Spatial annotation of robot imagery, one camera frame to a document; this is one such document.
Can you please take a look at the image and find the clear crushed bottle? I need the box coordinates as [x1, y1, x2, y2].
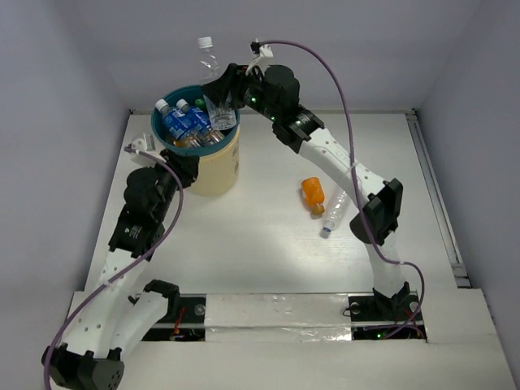
[197, 37, 236, 132]

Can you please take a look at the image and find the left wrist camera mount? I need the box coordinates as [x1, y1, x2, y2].
[125, 133, 157, 154]

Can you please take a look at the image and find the orange floral label bottle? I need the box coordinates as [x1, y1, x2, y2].
[172, 137, 198, 149]

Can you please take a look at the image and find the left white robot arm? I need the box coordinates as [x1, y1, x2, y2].
[41, 146, 199, 389]

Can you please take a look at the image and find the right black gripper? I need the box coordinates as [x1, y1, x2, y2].
[200, 63, 280, 123]

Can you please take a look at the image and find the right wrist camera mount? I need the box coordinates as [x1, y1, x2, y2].
[246, 39, 274, 75]

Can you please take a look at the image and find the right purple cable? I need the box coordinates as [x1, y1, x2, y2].
[259, 39, 426, 340]

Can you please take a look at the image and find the teal and cream bin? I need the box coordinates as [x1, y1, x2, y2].
[150, 108, 240, 197]

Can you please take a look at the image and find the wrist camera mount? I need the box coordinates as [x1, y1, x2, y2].
[125, 133, 157, 154]
[246, 39, 274, 75]

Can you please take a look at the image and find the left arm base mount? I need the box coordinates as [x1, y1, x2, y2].
[142, 295, 206, 342]

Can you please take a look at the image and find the purple cable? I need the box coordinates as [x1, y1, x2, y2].
[259, 39, 426, 340]
[42, 148, 184, 389]

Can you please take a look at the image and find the blue label water bottle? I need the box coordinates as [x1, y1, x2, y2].
[176, 99, 224, 145]

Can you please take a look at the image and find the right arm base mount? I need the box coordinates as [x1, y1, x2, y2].
[342, 294, 427, 340]

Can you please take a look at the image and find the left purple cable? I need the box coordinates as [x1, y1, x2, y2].
[42, 148, 184, 389]

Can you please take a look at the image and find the clear bottle white cap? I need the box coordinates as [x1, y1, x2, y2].
[320, 187, 350, 238]

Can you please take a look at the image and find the small orange bottle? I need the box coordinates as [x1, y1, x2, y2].
[301, 177, 325, 217]

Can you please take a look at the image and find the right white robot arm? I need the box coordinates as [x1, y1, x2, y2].
[201, 63, 410, 319]

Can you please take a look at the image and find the silver tape strip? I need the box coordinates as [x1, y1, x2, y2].
[204, 293, 352, 343]

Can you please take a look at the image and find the green plastic bottle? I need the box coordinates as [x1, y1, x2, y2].
[195, 98, 206, 109]

